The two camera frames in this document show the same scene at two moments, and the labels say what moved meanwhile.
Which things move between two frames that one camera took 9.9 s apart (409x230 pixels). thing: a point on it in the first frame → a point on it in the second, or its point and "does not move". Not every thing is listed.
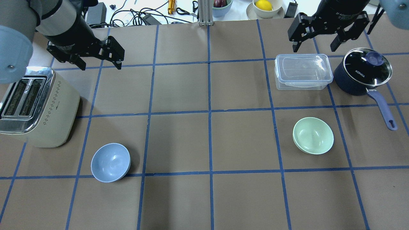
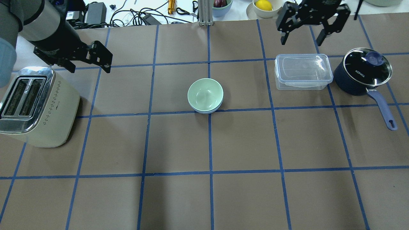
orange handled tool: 171,6 does not move
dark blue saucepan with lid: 361,71 does not move
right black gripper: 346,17 → 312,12
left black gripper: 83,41 → 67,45
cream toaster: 41,108 does not move
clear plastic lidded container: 302,72 does not move
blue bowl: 110,163 → 206,112
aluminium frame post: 205,12 does not move
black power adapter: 96,14 does not move
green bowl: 313,135 → 205,94
